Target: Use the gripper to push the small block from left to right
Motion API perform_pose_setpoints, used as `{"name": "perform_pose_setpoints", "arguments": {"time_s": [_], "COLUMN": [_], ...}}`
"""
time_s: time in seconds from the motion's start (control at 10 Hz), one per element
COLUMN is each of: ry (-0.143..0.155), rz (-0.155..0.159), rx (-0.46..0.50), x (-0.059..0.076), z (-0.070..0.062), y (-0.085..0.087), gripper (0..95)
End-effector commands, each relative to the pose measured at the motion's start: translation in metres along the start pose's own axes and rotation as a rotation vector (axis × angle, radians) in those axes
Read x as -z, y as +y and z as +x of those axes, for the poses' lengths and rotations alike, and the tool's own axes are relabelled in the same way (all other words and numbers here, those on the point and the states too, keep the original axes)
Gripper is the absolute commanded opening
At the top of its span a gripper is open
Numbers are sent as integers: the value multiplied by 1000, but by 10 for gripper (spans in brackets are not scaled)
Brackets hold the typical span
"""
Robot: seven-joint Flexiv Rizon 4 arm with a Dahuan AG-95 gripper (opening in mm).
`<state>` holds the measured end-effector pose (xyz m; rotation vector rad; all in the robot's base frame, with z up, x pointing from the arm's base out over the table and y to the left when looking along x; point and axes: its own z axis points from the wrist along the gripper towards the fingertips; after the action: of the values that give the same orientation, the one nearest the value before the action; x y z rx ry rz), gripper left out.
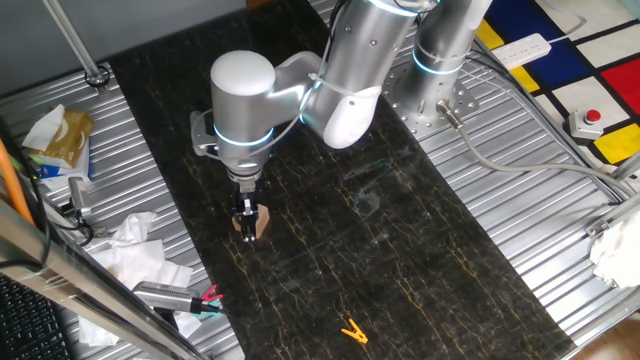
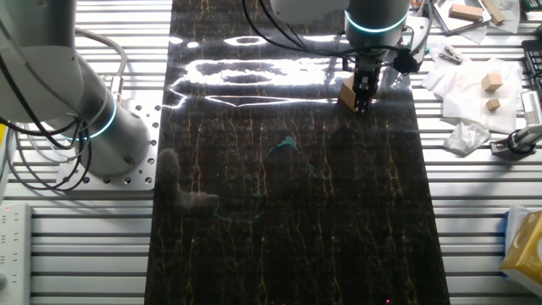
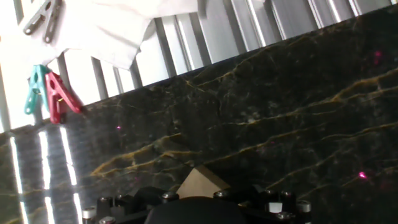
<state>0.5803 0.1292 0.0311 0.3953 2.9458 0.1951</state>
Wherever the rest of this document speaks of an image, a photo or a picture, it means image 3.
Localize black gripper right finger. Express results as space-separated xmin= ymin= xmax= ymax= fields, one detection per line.
xmin=213 ymin=184 xmax=312 ymax=223

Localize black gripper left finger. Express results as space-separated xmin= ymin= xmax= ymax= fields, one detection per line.
xmin=81 ymin=185 xmax=180 ymax=224

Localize small wooden block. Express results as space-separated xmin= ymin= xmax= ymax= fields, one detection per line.
xmin=176 ymin=164 xmax=231 ymax=200

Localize black marble pattern mat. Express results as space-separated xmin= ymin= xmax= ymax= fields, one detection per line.
xmin=0 ymin=4 xmax=398 ymax=224

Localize red clothespin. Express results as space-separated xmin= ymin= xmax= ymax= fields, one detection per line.
xmin=45 ymin=71 xmax=83 ymax=124

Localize teal clothespin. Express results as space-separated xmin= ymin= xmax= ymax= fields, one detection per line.
xmin=24 ymin=64 xmax=52 ymax=115

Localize white tissue paper sheets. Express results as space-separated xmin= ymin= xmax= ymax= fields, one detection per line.
xmin=0 ymin=0 xmax=200 ymax=71

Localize grey clothespin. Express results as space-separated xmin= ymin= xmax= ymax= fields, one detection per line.
xmin=22 ymin=0 xmax=63 ymax=44

